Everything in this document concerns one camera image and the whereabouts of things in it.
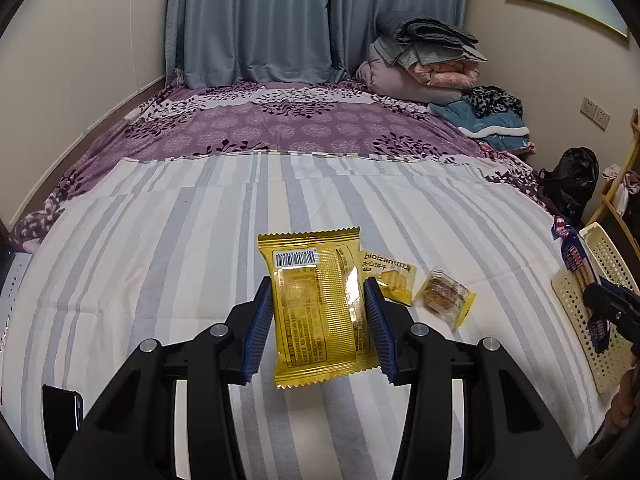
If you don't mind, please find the white device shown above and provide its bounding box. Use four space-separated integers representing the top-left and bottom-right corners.
0 250 33 361

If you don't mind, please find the leopard print cloth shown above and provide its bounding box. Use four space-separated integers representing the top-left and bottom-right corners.
467 86 523 120

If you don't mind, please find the black backpack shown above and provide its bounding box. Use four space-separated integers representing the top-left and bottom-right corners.
537 147 600 223

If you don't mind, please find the large yellow snack packet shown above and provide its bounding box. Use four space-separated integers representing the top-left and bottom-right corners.
257 226 382 390

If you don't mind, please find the lilac folded quilt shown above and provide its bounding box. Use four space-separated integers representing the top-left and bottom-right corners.
356 42 463 106

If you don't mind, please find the pink cloth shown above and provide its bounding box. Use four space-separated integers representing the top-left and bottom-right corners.
602 164 640 216

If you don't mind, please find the cream perforated plastic basket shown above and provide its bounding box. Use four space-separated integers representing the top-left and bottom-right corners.
551 222 640 395

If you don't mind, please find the black phone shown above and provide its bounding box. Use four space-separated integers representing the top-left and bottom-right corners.
41 384 83 433

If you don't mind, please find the white wardrobe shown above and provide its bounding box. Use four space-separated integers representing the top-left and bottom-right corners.
0 0 173 136

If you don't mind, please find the purple floral bedsheet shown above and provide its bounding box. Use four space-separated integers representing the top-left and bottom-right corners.
10 79 571 251

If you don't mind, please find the person's right hand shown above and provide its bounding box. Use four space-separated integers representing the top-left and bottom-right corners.
604 355 640 433

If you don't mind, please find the wooden bamboo shelf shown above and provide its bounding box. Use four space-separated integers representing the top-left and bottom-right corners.
582 107 640 256

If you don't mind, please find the blue-grey curtain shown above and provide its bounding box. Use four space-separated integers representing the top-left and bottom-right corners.
165 0 471 88

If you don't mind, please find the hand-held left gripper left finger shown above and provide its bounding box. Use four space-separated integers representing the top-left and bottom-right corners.
54 276 275 480

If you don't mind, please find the striped blue white blanket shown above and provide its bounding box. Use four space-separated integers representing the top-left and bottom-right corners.
0 152 621 480

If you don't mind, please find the pink folded quilt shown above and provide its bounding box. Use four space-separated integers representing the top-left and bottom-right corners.
405 57 478 91

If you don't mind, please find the blue striped snack packet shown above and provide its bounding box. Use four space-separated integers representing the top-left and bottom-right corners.
551 215 611 353

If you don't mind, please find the grey-green folded blanket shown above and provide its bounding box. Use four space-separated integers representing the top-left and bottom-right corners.
374 37 451 71

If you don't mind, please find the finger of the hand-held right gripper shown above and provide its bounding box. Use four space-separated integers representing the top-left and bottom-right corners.
582 282 640 348

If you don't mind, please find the clear yellow-edged snack packet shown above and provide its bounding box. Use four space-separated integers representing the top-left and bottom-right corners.
415 269 477 331

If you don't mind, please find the small yellow biscuit packet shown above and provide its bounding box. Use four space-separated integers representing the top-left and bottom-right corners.
360 250 418 307

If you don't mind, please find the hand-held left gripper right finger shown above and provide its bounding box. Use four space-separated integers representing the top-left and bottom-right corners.
362 277 583 480

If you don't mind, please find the blue fleece blanket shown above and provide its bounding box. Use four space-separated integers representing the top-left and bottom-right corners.
429 101 531 153

